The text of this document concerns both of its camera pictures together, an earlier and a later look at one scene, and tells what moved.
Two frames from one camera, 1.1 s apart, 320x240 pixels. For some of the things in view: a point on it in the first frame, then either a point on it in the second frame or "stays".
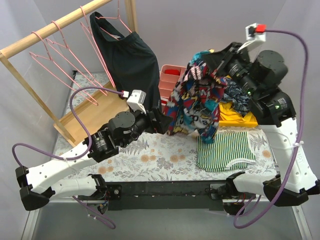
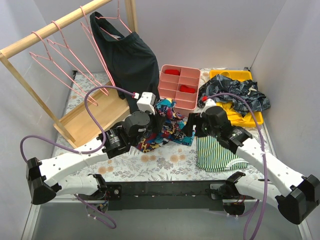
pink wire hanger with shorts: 119,16 stays
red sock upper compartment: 176,72 stays
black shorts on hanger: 134,59 stays
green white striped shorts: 228,151 stays
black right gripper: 225,61 -> 193,124
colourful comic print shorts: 193,104 -> 172,128
